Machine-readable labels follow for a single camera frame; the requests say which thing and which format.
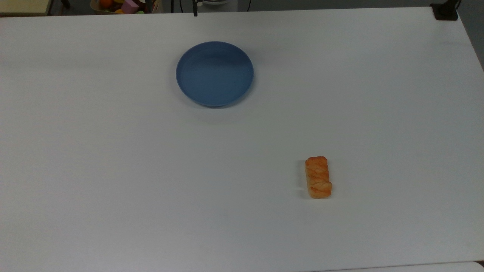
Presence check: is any orange braided bread loaf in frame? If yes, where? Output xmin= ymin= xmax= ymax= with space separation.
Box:
xmin=305 ymin=156 xmax=333 ymax=199

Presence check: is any round blue plate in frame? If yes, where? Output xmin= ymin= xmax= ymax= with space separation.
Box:
xmin=176 ymin=41 xmax=254 ymax=107

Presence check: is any purple toy block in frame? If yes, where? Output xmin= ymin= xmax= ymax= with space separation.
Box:
xmin=121 ymin=0 xmax=140 ymax=14

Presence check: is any basket of toys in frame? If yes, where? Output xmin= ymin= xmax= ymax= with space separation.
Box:
xmin=90 ymin=0 xmax=164 ymax=15

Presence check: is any pale yellow board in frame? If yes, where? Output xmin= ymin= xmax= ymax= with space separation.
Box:
xmin=0 ymin=0 xmax=53 ymax=17

